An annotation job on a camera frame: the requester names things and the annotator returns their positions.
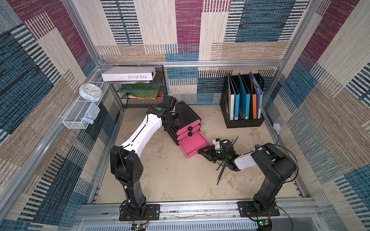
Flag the pink drawer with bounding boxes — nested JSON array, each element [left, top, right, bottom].
[[176, 119, 201, 136], [177, 124, 201, 141], [179, 131, 209, 158]]

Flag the white folio box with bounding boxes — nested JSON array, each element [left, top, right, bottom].
[[102, 66, 156, 82]]

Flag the light blue cloth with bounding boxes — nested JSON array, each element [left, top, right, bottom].
[[81, 103, 100, 126]]

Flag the pink bottom drawer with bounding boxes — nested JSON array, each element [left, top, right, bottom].
[[179, 131, 209, 158]]

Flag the black plastic file organizer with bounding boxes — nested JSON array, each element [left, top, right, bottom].
[[220, 73, 265, 129]]

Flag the black mesh shelf rack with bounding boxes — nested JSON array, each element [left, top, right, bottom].
[[111, 65, 168, 109]]

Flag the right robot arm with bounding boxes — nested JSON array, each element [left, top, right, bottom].
[[198, 139, 299, 218]]

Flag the dark blue binder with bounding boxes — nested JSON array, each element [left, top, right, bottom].
[[251, 73, 264, 119]]

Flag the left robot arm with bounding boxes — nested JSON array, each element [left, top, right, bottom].
[[110, 95, 177, 220]]

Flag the light blue binder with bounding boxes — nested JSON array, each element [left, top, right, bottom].
[[239, 74, 251, 119], [230, 76, 240, 120]]

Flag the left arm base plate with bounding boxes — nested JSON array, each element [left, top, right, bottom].
[[119, 203, 161, 221]]

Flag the black pink drawer unit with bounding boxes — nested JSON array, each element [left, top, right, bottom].
[[166, 102, 201, 146]]

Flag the pink top drawer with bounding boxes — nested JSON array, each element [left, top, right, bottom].
[[176, 119, 201, 136]]

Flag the white wire basket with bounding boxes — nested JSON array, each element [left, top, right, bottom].
[[62, 81, 108, 130]]

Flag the green book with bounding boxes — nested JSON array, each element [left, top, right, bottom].
[[118, 83, 161, 93]]

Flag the orange binder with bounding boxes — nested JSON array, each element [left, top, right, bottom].
[[249, 72, 257, 119]]

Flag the white round clock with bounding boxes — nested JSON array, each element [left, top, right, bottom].
[[79, 83, 103, 102]]

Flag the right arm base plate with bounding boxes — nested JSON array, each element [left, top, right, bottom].
[[237, 201, 280, 218]]

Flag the blue white cable connector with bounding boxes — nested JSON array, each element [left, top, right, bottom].
[[273, 123, 281, 135]]

